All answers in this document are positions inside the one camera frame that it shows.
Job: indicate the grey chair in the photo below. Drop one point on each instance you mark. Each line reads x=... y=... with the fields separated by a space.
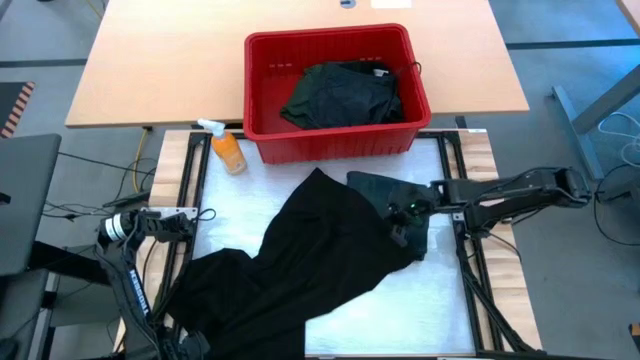
x=25 y=200

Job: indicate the grey metal desk leg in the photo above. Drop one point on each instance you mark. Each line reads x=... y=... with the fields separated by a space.
x=607 y=102

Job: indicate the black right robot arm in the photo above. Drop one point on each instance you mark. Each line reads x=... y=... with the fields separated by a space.
x=510 y=192

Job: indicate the striped edge floor mat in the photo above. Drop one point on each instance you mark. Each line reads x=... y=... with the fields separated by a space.
x=10 y=107

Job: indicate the light wooden desk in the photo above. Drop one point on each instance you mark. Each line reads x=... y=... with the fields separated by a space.
x=150 y=60
x=632 y=12

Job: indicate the orange spray bottle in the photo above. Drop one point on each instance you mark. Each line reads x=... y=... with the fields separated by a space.
x=229 y=152

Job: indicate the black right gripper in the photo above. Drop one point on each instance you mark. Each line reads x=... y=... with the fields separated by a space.
x=410 y=212

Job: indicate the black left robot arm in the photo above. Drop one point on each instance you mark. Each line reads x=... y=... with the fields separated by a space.
x=135 y=295

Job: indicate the black stand base bar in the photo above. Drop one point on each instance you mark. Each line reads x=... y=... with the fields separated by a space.
x=65 y=260

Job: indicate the black cloth garment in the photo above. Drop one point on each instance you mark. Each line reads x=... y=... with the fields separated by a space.
x=300 y=265

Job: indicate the red plastic bin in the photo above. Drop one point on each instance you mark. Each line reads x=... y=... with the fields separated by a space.
x=260 y=100

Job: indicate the white paper sheet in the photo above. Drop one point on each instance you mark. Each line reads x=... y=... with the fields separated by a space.
x=391 y=3

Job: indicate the grey desk grommet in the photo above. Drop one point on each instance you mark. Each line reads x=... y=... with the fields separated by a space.
x=348 y=3

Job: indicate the dark blue denim jeans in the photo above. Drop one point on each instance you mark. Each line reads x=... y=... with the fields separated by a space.
x=372 y=187

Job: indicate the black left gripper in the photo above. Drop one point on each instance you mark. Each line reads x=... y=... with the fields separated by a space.
x=192 y=350

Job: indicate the dark grey cloth garment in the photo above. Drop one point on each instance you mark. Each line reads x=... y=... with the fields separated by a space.
x=345 y=97

